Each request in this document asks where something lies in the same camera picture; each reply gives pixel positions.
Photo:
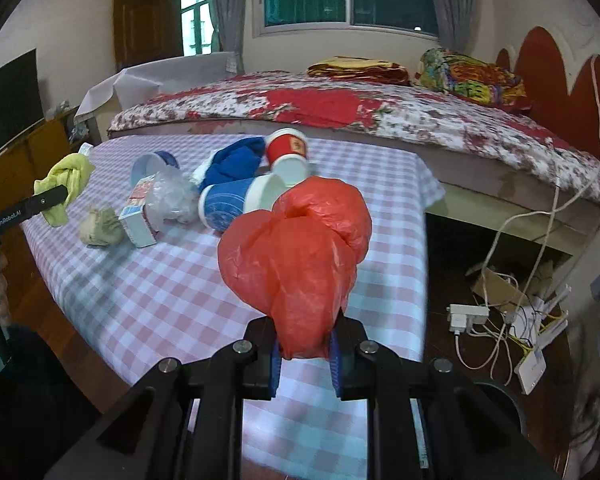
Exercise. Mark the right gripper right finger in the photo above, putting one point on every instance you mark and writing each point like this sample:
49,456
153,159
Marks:
349,371

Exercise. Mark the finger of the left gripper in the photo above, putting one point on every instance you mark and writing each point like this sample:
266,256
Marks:
29,207

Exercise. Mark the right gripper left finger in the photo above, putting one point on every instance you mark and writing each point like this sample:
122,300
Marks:
262,373

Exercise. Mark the yellow cloth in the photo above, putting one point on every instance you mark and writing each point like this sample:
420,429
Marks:
73,172

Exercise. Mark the milk carton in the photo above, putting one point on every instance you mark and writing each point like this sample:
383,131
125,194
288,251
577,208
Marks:
134,218

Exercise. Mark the clear plastic bag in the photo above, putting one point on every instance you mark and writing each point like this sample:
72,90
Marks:
171,198

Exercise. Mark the red plastic bag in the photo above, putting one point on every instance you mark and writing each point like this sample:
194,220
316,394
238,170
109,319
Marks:
297,263

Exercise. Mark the blue patterned paper cup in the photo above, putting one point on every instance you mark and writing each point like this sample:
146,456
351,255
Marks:
220,204

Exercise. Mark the light blue paper cup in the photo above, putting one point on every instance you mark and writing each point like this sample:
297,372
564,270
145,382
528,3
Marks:
150,163

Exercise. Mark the black television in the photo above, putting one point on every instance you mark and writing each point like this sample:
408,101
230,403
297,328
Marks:
20,101

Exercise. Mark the white sheet covered table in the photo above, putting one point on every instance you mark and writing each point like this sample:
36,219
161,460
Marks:
140,83

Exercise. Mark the pink checkered tablecloth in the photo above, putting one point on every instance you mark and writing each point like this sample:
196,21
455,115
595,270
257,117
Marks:
134,306

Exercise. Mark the white power strip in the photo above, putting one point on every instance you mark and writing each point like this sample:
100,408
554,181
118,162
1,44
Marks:
462,317

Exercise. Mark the blue crumpled cloth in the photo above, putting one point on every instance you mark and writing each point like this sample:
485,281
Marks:
237,161

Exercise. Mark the white router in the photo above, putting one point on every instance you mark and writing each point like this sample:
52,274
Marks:
534,325

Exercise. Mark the cardboard box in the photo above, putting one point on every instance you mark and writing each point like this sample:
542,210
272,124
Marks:
508,294

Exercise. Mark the wooden door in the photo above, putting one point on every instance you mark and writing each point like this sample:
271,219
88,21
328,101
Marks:
146,31

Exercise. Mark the red paper cup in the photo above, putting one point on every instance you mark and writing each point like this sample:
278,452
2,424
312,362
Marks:
286,150

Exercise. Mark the grey curtain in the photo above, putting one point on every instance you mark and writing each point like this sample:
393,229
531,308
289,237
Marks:
228,21

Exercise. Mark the floral red bedspread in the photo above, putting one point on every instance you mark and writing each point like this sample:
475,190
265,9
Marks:
411,114

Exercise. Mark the folded yellow red blanket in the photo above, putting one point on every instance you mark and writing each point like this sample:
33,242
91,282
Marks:
369,69

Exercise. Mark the colourful pillow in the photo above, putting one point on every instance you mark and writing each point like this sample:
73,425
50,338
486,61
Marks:
470,79

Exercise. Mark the red heart headboard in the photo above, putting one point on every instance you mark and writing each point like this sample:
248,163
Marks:
570,111

